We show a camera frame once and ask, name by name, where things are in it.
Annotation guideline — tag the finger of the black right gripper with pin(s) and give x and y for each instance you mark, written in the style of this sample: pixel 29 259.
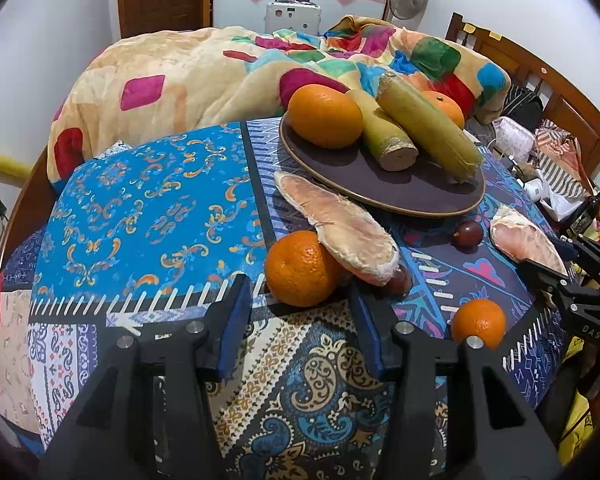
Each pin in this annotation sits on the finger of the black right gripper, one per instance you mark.
pixel 582 251
pixel 542 279

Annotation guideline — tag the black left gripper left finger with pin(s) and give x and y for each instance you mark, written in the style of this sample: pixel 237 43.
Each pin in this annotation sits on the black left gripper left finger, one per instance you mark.
pixel 108 433

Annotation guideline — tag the dark glass bottle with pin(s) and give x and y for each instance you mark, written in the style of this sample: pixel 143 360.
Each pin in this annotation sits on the dark glass bottle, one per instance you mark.
pixel 581 219

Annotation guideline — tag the blue patchwork patterned cloth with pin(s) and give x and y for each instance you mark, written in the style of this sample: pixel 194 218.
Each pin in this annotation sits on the blue patchwork patterned cloth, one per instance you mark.
pixel 155 235

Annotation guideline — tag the greenish sugarcane piece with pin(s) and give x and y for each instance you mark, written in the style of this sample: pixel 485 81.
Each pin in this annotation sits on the greenish sugarcane piece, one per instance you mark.
pixel 433 131

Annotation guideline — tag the striped bag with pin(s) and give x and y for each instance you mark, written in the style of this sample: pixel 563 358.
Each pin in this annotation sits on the striped bag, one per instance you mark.
pixel 560 161

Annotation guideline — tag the yellow sugarcane piece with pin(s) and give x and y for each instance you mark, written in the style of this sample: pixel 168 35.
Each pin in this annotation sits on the yellow sugarcane piece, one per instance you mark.
pixel 389 144

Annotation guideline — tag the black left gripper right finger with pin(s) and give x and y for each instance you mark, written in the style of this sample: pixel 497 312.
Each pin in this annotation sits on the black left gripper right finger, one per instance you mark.
pixel 455 413

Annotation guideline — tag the black clothing pile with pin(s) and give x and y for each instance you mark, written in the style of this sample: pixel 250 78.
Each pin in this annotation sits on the black clothing pile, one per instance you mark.
pixel 524 106

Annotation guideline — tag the orange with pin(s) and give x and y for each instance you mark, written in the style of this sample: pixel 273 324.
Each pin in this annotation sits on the orange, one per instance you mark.
pixel 482 318
pixel 324 117
pixel 447 106
pixel 300 271

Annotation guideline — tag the pink patterned pouch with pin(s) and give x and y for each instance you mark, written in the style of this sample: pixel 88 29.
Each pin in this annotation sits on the pink patterned pouch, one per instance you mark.
pixel 511 140

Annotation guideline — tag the yellow plastic bag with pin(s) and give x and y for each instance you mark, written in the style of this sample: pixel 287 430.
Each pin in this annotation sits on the yellow plastic bag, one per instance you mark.
pixel 579 425

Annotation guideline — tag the colourful patchwork fleece blanket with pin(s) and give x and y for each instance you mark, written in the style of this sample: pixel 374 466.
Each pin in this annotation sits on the colourful patchwork fleece blanket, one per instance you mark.
pixel 145 87

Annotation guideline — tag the dark purple round plate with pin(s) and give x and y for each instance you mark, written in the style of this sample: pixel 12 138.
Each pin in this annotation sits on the dark purple round plate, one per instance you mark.
pixel 424 190

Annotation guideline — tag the dark red grape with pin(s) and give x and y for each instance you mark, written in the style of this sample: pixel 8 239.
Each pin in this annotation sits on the dark red grape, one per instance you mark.
pixel 468 235
pixel 400 283

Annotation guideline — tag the white small cabinet appliance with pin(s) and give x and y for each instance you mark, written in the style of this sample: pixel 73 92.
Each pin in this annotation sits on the white small cabinet appliance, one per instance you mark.
pixel 298 15

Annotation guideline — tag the wooden bed headboard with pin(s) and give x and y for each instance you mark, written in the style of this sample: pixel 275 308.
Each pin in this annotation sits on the wooden bed headboard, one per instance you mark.
pixel 565 104

